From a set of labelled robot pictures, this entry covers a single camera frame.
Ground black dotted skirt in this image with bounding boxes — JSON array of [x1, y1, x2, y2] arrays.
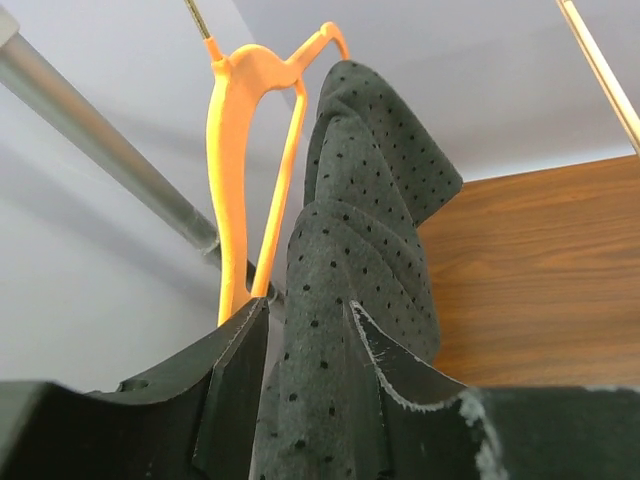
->
[[255, 61, 463, 479]]

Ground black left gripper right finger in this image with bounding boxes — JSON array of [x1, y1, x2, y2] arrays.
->
[[344, 302, 639, 479]]

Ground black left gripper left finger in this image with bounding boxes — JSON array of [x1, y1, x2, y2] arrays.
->
[[1, 299, 269, 479]]

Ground orange plastic hanger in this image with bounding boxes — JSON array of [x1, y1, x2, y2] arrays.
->
[[187, 1, 350, 324]]

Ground white clothes rack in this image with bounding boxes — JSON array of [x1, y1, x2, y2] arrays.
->
[[0, 0, 286, 306]]

